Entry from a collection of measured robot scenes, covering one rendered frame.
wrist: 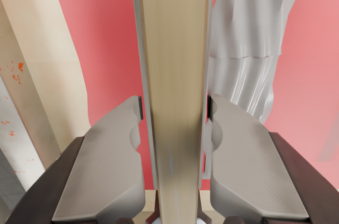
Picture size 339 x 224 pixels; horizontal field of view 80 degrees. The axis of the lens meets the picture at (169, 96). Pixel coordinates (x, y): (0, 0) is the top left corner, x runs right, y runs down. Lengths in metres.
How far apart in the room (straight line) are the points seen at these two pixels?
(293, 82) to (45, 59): 0.26
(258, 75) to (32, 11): 0.22
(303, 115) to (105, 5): 0.24
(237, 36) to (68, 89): 0.18
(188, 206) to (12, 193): 2.30
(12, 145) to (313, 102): 0.33
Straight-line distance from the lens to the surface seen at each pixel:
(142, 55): 0.17
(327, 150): 0.34
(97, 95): 0.24
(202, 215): 0.26
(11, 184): 2.33
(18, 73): 0.25
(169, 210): 0.17
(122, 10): 0.20
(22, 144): 0.27
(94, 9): 0.21
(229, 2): 0.20
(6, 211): 0.36
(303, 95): 0.27
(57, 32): 0.23
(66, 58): 0.23
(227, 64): 0.21
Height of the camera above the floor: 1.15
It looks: 61 degrees down
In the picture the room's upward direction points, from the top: 179 degrees counter-clockwise
